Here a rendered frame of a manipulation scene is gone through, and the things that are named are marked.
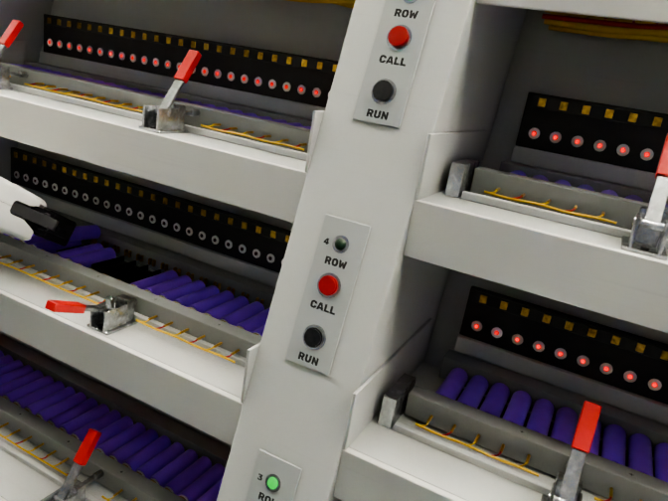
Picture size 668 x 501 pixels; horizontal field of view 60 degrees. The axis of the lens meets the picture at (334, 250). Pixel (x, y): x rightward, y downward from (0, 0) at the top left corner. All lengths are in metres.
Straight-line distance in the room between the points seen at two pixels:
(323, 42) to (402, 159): 0.32
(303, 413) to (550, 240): 0.23
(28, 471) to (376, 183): 0.51
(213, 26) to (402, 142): 0.44
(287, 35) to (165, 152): 0.27
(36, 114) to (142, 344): 0.27
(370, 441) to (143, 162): 0.33
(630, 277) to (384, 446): 0.22
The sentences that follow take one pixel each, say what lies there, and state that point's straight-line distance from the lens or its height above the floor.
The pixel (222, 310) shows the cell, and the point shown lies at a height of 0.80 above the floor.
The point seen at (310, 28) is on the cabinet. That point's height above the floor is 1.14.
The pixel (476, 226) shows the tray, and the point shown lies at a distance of 0.43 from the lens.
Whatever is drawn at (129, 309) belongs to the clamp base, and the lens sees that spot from 0.62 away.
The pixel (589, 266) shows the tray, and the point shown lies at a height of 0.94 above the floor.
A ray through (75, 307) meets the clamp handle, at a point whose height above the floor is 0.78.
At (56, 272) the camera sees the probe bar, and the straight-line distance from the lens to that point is 0.72.
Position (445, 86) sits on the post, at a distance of 0.46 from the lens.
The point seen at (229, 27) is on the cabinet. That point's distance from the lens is 0.82.
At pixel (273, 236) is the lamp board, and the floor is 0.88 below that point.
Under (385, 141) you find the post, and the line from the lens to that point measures 0.46.
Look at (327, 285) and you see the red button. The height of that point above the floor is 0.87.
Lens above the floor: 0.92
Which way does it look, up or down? 3 degrees down
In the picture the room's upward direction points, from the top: 16 degrees clockwise
